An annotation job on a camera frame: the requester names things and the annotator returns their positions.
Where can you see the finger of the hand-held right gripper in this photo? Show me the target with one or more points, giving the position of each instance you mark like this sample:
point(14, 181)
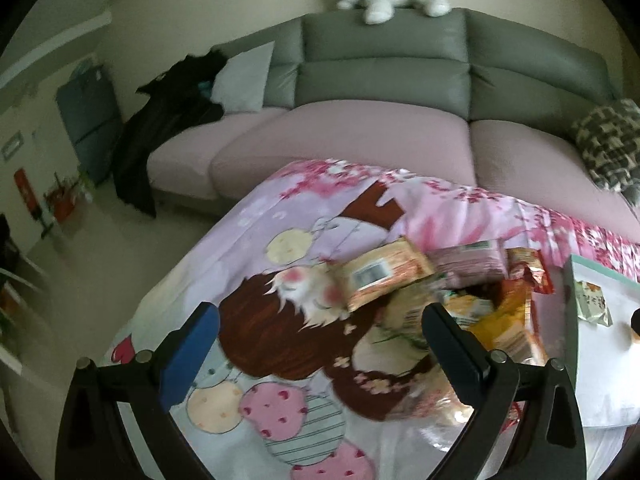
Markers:
point(636, 316)

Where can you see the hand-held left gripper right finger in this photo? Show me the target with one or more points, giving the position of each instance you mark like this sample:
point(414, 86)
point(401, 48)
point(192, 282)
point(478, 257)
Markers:
point(450, 355)

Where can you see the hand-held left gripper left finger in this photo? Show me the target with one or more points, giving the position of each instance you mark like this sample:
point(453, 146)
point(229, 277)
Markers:
point(190, 355)

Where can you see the green rice cracker packet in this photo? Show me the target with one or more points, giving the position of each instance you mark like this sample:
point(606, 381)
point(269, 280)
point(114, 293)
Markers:
point(407, 312)

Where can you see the yellow orange snack packet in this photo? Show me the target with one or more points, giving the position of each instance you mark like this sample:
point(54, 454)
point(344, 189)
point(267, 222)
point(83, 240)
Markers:
point(510, 330)

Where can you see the white box with teal rim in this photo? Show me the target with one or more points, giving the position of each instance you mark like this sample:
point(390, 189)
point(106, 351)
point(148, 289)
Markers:
point(610, 385)

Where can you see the beige packet with orange picture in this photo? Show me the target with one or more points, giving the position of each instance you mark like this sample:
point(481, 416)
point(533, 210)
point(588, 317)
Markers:
point(592, 302)

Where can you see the pink snack packet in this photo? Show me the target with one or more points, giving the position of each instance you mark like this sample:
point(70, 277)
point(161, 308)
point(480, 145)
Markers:
point(470, 262)

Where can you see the beige orange snack packet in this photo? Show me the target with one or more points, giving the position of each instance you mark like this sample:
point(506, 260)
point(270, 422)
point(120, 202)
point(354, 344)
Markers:
point(385, 270)

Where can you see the red snack packet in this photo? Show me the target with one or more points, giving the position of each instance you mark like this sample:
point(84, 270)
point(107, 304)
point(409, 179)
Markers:
point(535, 272)

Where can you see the pink printed blanket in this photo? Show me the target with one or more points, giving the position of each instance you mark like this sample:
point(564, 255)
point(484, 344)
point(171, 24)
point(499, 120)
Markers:
point(280, 220)

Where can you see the black white patterned pillow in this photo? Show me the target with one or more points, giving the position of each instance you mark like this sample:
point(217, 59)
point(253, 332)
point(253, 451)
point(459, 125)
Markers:
point(610, 140)

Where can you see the red plant pot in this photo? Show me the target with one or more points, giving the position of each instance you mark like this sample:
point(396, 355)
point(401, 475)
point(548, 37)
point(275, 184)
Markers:
point(65, 207)

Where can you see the black clothes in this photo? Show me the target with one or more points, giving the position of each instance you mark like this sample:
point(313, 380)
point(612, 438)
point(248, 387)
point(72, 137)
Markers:
point(150, 130)

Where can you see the red fire extinguisher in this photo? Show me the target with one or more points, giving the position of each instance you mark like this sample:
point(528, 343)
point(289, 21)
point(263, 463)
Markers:
point(22, 187)

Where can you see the grey sofa with pink cover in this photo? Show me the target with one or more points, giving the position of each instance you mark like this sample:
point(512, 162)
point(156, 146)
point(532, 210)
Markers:
point(380, 125)

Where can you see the blue cabinet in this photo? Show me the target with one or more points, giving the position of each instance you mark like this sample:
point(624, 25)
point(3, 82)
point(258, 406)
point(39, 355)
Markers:
point(90, 120)

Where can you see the light grey pillow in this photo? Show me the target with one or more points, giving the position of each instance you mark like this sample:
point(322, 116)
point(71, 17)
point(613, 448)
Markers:
point(242, 80)

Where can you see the wall plate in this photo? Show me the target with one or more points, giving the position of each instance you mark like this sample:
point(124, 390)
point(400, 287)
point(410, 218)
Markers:
point(11, 146)

